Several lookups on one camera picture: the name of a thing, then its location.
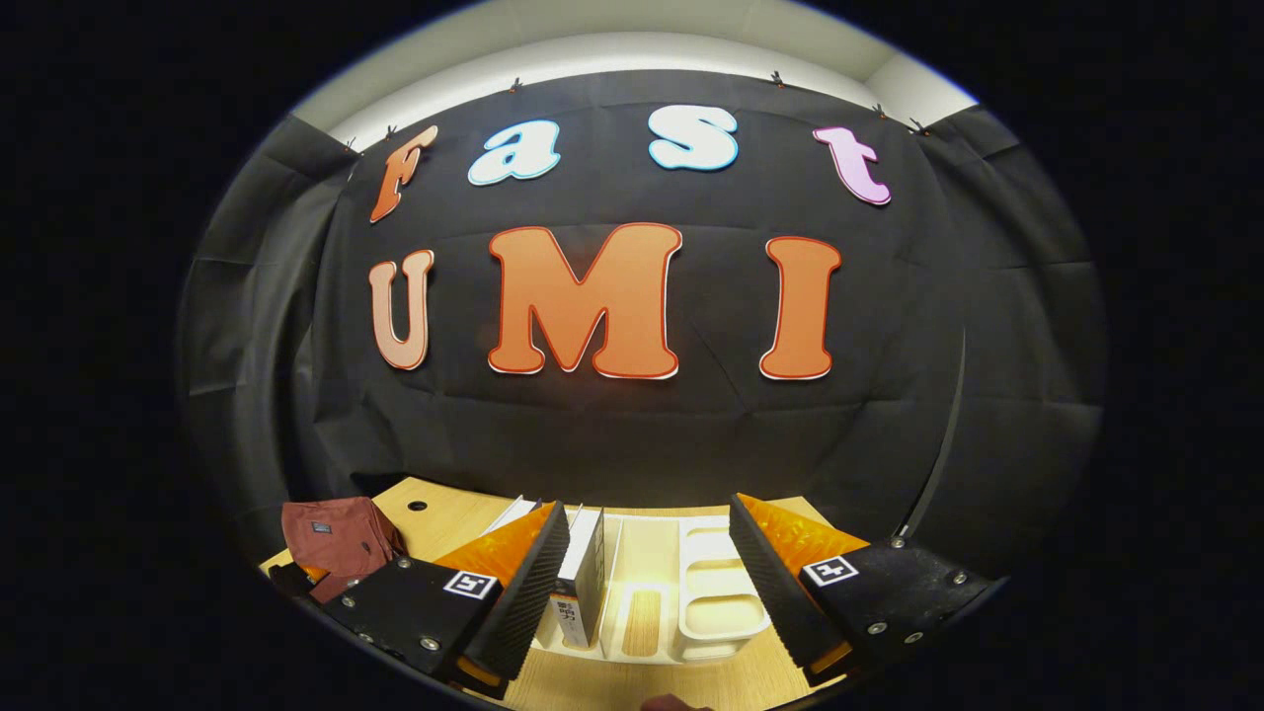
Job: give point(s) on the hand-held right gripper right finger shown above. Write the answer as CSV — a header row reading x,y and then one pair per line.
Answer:
x,y
780,592

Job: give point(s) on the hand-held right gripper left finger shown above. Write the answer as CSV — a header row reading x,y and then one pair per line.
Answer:
x,y
523,602

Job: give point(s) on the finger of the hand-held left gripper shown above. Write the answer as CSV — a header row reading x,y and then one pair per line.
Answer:
x,y
314,574

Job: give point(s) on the maroon schoolbag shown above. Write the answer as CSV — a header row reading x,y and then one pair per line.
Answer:
x,y
341,538

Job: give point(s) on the cream plastic bookshelf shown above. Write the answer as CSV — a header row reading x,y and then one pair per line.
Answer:
x,y
721,602

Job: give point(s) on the grey portrait cover book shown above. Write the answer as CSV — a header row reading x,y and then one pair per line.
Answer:
x,y
588,578

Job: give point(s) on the black backdrop cloth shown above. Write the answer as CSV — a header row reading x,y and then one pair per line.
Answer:
x,y
691,425

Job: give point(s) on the thin black rod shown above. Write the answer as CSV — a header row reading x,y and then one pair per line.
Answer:
x,y
943,444

